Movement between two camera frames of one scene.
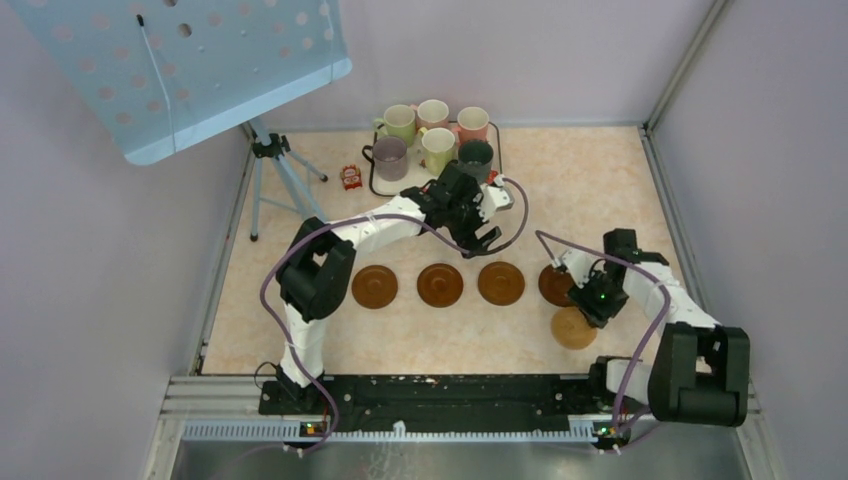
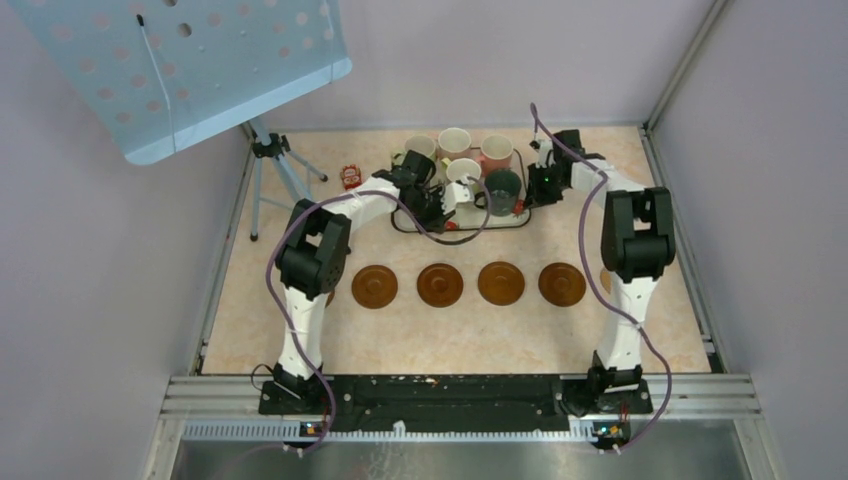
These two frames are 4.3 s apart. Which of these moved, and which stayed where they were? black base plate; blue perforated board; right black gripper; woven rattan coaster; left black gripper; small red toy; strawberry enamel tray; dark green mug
Moved: dark green mug; strawberry enamel tray; right black gripper; left black gripper; woven rattan coaster
Stayed: black base plate; blue perforated board; small red toy
